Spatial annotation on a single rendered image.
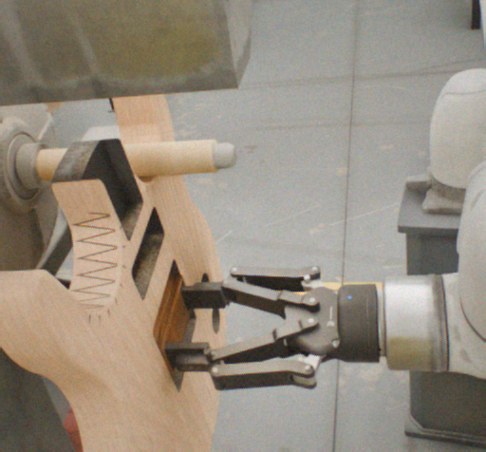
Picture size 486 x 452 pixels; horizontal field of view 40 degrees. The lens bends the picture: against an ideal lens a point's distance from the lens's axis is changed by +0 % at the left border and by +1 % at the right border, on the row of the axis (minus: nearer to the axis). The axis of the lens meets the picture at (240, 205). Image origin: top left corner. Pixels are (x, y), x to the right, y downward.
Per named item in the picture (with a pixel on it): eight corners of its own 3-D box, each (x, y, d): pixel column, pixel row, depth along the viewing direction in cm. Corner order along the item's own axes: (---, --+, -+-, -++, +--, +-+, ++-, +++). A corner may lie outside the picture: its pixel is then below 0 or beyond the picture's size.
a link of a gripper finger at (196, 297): (219, 290, 69) (220, 284, 70) (156, 291, 71) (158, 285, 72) (225, 309, 71) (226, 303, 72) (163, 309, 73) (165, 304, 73)
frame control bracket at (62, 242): (22, 291, 92) (12, 270, 90) (72, 213, 108) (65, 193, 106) (47, 291, 91) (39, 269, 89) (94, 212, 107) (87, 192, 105)
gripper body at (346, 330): (383, 383, 63) (287, 382, 65) (382, 313, 70) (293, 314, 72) (379, 333, 59) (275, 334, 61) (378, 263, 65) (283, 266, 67)
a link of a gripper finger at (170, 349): (214, 360, 66) (214, 367, 66) (148, 361, 68) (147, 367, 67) (208, 341, 64) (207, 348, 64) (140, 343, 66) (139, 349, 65)
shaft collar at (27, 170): (43, 164, 72) (29, 197, 69) (24, 134, 68) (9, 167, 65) (60, 163, 71) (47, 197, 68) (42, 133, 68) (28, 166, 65)
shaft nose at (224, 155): (219, 155, 66) (216, 173, 64) (214, 138, 64) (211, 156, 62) (239, 154, 65) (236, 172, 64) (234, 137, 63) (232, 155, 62)
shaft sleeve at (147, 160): (55, 164, 70) (46, 187, 68) (43, 142, 68) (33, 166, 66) (221, 155, 66) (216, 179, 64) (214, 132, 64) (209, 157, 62)
